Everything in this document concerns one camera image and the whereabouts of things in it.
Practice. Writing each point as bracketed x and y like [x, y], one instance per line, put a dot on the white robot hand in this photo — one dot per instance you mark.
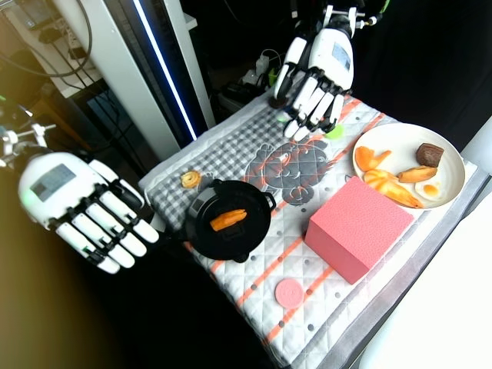
[54, 184]
[332, 57]

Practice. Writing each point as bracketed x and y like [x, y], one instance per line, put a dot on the black cast iron skillet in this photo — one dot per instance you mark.
[230, 240]

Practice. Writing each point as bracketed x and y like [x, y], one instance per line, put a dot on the pink foam block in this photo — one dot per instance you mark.
[357, 215]

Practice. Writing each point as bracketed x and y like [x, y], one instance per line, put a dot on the green plug block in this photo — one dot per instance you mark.
[273, 75]

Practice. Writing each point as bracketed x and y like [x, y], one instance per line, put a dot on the white power adapter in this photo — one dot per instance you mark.
[263, 63]

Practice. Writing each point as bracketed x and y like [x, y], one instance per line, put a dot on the brown round cookie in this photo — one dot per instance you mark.
[277, 104]

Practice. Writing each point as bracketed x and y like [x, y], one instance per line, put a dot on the green round disc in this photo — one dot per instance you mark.
[337, 133]

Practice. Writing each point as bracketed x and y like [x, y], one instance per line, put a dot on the black box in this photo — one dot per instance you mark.
[240, 94]

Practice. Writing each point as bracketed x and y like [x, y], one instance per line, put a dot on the orange toy peel piece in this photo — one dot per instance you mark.
[365, 158]

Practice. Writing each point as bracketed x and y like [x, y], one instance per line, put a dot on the cream round plate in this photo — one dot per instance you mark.
[403, 138]

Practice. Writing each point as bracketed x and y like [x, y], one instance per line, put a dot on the white shelf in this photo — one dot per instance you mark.
[54, 65]

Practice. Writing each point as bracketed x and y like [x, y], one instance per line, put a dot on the white pillar with blue light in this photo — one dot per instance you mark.
[115, 77]

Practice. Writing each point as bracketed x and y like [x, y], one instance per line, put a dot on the yellow toy spiral pastry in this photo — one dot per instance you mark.
[191, 179]

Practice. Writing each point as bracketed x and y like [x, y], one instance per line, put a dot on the brown toy meat chunk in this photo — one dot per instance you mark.
[429, 155]

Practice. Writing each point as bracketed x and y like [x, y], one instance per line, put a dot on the orange toy shrimp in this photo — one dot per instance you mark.
[390, 188]

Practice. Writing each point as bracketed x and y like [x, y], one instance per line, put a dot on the orange toy wedge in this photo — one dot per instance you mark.
[417, 175]

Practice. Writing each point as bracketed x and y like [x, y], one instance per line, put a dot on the toy fried egg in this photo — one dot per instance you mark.
[428, 189]

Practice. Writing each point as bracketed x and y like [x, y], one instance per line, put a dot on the orange toy food slice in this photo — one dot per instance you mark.
[227, 220]

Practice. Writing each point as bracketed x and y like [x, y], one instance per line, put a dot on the grey quilt with bear print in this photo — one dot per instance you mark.
[246, 276]

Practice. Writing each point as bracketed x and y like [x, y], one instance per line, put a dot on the pink round coaster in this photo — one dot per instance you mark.
[289, 293]

